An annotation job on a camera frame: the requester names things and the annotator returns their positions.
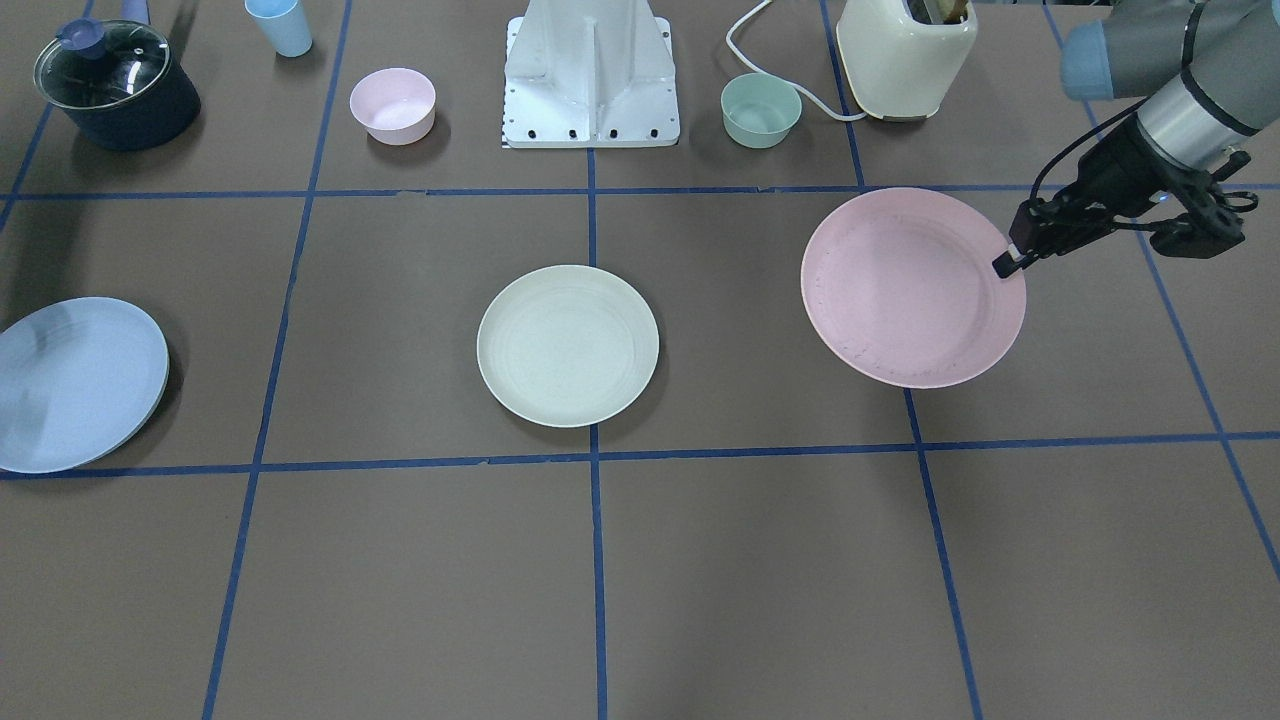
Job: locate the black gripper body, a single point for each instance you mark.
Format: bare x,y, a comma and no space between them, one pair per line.
1122,174

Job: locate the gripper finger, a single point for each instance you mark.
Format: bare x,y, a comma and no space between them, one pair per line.
1008,263

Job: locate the pink plate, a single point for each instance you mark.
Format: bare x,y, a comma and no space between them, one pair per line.
900,285

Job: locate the blue plate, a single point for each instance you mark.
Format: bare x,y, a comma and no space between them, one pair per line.
78,379

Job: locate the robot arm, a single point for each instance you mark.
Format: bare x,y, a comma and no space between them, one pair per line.
1201,80

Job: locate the cream toaster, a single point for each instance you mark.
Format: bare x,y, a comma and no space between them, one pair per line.
901,57

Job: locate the green bowl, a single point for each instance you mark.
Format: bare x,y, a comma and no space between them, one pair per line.
759,110

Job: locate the cream plate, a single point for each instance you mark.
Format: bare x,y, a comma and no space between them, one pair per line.
567,346

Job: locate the pink bowl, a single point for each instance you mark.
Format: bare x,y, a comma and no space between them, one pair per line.
396,106

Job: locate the light blue cup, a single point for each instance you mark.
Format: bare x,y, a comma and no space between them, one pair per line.
284,24

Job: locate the dark pot with glass lid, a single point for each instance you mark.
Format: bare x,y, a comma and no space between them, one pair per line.
119,80

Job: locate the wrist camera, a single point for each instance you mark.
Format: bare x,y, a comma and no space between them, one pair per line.
1212,220

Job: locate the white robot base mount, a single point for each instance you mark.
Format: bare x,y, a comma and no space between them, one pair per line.
589,75

